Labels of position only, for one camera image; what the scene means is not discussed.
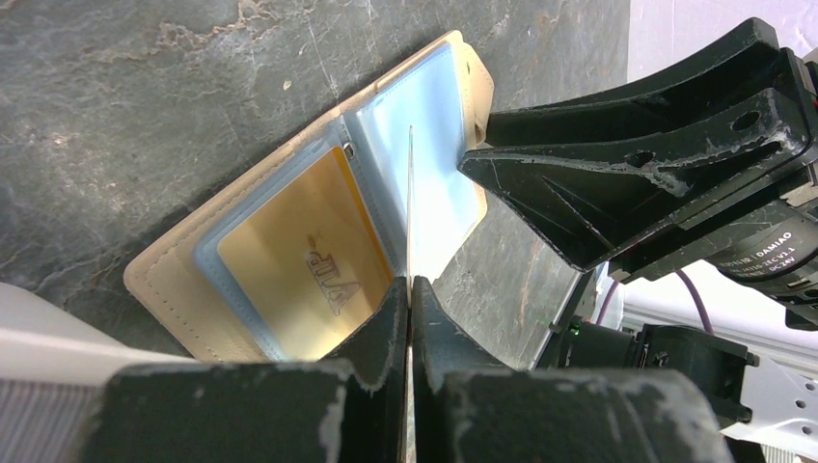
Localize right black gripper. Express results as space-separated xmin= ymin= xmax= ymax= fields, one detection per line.
xmin=459 ymin=17 xmax=817 ymax=285

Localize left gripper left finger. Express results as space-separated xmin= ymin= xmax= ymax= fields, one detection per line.
xmin=83 ymin=277 xmax=408 ymax=462

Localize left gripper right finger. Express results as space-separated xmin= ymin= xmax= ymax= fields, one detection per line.
xmin=412 ymin=276 xmax=732 ymax=462

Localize tan credit card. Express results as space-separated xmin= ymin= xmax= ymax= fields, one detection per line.
xmin=216 ymin=147 xmax=394 ymax=360

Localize white rectangular tray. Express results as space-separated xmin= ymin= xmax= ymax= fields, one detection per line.
xmin=1 ymin=284 xmax=178 ymax=462

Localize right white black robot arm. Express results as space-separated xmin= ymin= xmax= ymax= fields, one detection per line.
xmin=458 ymin=17 xmax=817 ymax=462

